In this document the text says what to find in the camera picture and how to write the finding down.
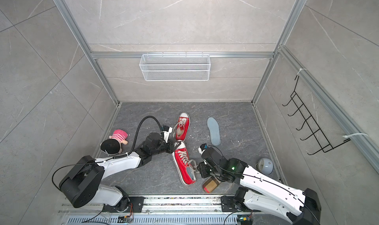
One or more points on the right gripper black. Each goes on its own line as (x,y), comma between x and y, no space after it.
(202,170)

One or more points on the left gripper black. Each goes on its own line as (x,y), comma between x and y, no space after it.
(171,145)

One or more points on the red canvas sneaker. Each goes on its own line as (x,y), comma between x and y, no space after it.
(181,128)
(183,164)

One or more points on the light blue shoe insole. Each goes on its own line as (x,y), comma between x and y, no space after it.
(214,131)

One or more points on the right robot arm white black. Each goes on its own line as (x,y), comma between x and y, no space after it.
(259,192)

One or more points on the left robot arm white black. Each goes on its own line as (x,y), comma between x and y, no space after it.
(83,184)

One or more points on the plaid beige glasses case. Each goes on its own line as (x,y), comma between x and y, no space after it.
(210,184)

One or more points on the plush doll pink hat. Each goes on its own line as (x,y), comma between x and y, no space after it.
(113,145)

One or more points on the small grey round object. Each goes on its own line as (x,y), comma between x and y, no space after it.
(265,166)

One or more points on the white vented floor grille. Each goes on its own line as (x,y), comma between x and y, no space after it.
(140,219)

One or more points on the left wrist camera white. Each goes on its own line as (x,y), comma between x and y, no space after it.
(166,132)

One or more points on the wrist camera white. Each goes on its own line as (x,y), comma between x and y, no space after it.
(166,132)
(202,148)

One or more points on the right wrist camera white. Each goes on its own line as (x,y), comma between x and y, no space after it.
(202,148)

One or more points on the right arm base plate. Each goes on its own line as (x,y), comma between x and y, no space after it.
(229,204)

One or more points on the aluminium mounting rail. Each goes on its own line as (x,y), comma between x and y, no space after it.
(195,204)

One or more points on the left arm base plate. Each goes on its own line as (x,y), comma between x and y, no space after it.
(134,203)

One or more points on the white wire mesh basket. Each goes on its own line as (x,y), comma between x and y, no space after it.
(175,67)

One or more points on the black wall hook rack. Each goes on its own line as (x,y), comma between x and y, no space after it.
(316,132)

